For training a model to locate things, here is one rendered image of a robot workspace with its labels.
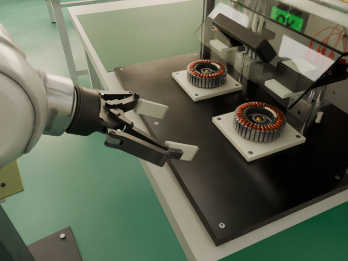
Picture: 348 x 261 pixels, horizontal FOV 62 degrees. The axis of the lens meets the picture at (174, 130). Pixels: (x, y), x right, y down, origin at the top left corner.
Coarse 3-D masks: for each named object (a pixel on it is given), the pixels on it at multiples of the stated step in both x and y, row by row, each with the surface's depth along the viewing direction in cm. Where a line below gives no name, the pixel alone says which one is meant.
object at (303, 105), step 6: (306, 96) 68; (300, 102) 68; (306, 102) 67; (324, 102) 67; (294, 108) 71; (300, 108) 69; (306, 108) 67; (318, 108) 65; (324, 108) 66; (294, 114) 71; (300, 114) 69; (306, 114) 68; (312, 114) 66; (324, 114) 68; (300, 120) 70; (312, 120) 67; (324, 120) 69
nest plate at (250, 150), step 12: (216, 120) 68; (228, 120) 68; (228, 132) 65; (288, 132) 65; (240, 144) 62; (252, 144) 62; (264, 144) 62; (276, 144) 62; (288, 144) 62; (252, 156) 59
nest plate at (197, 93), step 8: (176, 72) 86; (184, 72) 86; (176, 80) 84; (184, 80) 83; (232, 80) 83; (184, 88) 80; (192, 88) 79; (200, 88) 79; (208, 88) 79; (216, 88) 79; (224, 88) 79; (232, 88) 79; (240, 88) 80; (192, 96) 77; (200, 96) 76; (208, 96) 77
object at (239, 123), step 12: (240, 108) 66; (252, 108) 66; (264, 108) 66; (276, 108) 66; (240, 120) 62; (252, 120) 64; (264, 120) 64; (276, 120) 63; (240, 132) 63; (252, 132) 61; (264, 132) 60; (276, 132) 60
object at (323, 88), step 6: (330, 72) 61; (336, 72) 62; (342, 72) 62; (324, 78) 60; (330, 78) 61; (336, 78) 62; (342, 78) 62; (318, 84) 60; (324, 84) 61; (312, 90) 67; (324, 90) 64; (312, 96) 67; (318, 96) 65; (318, 102) 66
